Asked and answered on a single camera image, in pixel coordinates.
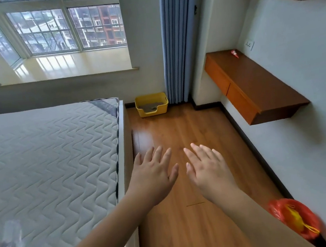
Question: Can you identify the person's right hand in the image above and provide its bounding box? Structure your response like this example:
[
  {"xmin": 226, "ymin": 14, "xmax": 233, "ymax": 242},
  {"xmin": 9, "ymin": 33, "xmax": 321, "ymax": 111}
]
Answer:
[{"xmin": 182, "ymin": 139, "xmax": 240, "ymax": 205}]

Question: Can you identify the person's left hand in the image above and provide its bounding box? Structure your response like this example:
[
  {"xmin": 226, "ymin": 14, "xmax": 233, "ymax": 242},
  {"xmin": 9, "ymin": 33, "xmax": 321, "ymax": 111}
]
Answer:
[{"xmin": 122, "ymin": 144, "xmax": 183, "ymax": 209}]

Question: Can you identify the person's left forearm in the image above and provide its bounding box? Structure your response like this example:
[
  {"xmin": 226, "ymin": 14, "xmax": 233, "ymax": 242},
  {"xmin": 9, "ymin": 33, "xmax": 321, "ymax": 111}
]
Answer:
[{"xmin": 43, "ymin": 190, "xmax": 161, "ymax": 247}]

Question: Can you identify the person's right forearm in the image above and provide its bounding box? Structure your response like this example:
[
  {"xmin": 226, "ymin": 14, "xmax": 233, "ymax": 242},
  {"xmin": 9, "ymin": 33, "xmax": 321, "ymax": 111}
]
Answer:
[{"xmin": 208, "ymin": 181, "xmax": 317, "ymax": 247}]

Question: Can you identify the yellow plastic box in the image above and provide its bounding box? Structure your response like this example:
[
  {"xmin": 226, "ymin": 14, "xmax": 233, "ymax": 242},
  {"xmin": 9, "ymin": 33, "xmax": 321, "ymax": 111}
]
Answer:
[{"xmin": 134, "ymin": 92, "xmax": 170, "ymax": 119}]

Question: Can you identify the grey cloth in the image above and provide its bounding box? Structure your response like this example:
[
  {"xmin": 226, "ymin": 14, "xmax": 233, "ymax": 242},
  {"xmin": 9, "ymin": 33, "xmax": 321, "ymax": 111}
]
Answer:
[{"xmin": 142, "ymin": 101, "xmax": 163, "ymax": 113}]

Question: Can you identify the dark wooden baseboard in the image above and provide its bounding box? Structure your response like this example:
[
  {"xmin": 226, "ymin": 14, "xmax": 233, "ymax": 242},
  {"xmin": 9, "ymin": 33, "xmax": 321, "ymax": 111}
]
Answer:
[{"xmin": 191, "ymin": 87, "xmax": 295, "ymax": 208}]

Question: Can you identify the orange wooden drawer front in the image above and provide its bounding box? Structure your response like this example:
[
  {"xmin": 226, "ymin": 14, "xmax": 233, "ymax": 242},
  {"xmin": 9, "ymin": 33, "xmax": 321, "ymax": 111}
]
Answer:
[
  {"xmin": 225, "ymin": 81, "xmax": 262, "ymax": 127},
  {"xmin": 203, "ymin": 53, "xmax": 232, "ymax": 97}
]

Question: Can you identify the grey quilted mattress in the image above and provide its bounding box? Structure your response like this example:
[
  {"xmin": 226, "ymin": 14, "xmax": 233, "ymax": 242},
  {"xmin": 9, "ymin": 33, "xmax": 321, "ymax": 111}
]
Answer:
[{"xmin": 0, "ymin": 97, "xmax": 134, "ymax": 247}]

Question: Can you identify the red plastic bag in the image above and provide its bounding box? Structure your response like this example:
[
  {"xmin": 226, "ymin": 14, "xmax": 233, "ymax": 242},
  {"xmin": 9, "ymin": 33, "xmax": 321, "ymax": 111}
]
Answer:
[{"xmin": 267, "ymin": 195, "xmax": 322, "ymax": 244}]

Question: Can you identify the blue curtain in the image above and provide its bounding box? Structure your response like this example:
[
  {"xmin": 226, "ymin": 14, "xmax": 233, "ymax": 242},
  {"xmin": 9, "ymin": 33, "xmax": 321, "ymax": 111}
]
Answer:
[{"xmin": 157, "ymin": 0, "xmax": 208, "ymax": 105}]

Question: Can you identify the cream window sill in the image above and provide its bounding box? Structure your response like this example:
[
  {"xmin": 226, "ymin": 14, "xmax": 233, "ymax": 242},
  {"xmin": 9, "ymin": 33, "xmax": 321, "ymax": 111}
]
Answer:
[{"xmin": 0, "ymin": 45, "xmax": 140, "ymax": 87}]

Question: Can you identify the white framed window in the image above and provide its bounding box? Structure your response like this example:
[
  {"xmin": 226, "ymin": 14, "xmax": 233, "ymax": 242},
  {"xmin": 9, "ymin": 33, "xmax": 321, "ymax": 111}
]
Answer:
[{"xmin": 0, "ymin": 0, "xmax": 130, "ymax": 70}]

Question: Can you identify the white bed frame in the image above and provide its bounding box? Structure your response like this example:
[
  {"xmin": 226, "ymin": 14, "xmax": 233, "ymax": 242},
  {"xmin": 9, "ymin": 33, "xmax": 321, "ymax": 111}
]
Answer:
[{"xmin": 101, "ymin": 99, "xmax": 144, "ymax": 247}]

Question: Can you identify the brown wall-mounted wooden desk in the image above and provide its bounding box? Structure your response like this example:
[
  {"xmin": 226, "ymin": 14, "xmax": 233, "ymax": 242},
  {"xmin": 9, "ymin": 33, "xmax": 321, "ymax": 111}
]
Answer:
[{"xmin": 203, "ymin": 42, "xmax": 312, "ymax": 129}]

